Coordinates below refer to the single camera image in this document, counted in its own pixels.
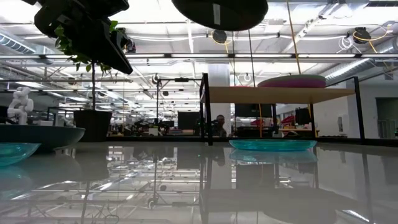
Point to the black plate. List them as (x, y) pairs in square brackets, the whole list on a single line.
[(236, 15)]

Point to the black table frame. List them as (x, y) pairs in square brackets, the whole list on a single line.
[(155, 139)]

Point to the black plant pot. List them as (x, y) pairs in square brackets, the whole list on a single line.
[(93, 124)]

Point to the dark teal plate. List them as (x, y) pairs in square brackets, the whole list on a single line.
[(40, 135)]

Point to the purple plate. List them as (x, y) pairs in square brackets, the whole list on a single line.
[(292, 84)]

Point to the wooden shelf black frame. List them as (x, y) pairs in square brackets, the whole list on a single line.
[(273, 95)]

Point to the green leafy plant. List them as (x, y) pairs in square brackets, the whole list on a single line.
[(93, 93)]

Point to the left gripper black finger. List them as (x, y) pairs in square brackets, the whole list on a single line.
[(109, 43)]

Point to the silver ventilation duct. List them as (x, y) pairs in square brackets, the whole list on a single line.
[(357, 67)]

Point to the person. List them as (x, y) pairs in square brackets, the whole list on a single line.
[(220, 124)]

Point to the black background monitor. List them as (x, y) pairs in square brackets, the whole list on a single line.
[(253, 110), (188, 121)]

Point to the white robot figure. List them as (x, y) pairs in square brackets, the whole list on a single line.
[(20, 105)]

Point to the translucent cyan plate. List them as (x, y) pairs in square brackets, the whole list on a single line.
[(273, 145), (15, 152)]

